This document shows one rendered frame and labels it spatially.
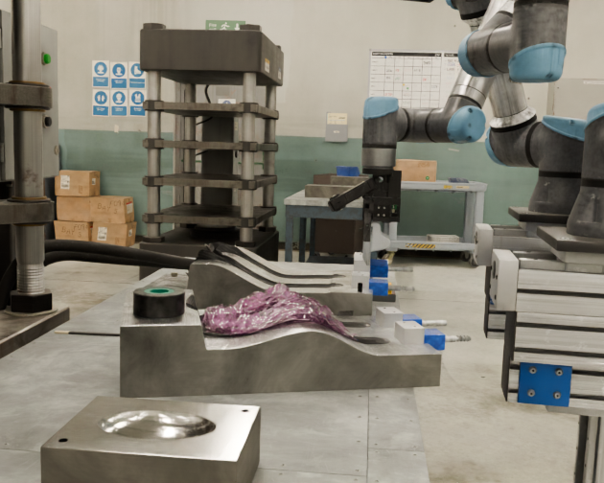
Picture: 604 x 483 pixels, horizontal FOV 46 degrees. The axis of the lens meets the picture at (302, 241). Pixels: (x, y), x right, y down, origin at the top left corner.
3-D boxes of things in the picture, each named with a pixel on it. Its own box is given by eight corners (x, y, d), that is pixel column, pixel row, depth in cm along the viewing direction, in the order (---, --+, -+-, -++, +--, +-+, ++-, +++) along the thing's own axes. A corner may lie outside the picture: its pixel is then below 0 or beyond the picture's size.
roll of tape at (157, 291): (184, 307, 116) (184, 286, 116) (185, 318, 108) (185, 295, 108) (134, 307, 115) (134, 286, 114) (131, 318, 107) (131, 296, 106)
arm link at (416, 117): (453, 144, 158) (418, 143, 152) (418, 143, 167) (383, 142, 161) (455, 108, 157) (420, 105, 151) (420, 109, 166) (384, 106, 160)
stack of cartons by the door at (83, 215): (137, 244, 817) (137, 172, 806) (127, 248, 785) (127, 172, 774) (66, 241, 826) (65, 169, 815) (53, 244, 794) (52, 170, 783)
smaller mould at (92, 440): (259, 462, 85) (261, 405, 84) (235, 528, 70) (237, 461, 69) (97, 449, 87) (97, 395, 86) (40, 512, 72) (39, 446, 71)
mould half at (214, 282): (371, 309, 168) (373, 252, 167) (370, 337, 143) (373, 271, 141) (165, 297, 173) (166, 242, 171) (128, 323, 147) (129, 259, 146)
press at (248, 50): (283, 266, 697) (289, 52, 670) (255, 299, 545) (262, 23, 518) (189, 262, 707) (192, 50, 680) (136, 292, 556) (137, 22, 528)
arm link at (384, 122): (409, 98, 153) (380, 95, 148) (406, 149, 155) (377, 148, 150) (384, 99, 160) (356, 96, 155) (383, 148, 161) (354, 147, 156)
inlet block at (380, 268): (411, 276, 161) (412, 254, 159) (412, 285, 156) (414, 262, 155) (354, 274, 162) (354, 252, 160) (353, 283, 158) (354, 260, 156)
